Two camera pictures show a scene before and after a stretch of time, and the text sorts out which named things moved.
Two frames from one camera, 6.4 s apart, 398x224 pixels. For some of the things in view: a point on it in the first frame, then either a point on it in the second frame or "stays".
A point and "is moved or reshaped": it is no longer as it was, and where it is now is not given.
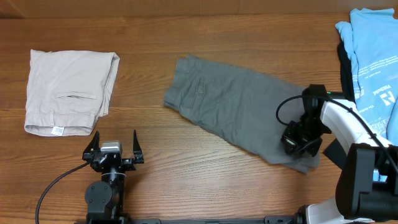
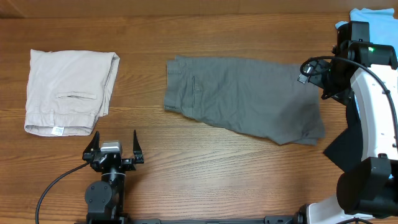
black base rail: x=271 y=219 stays
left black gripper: x=94 y=144 stays
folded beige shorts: x=68 y=90 stays
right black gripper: x=288 y=139 to x=343 y=92
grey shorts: x=250 y=112 is moved or reshaped
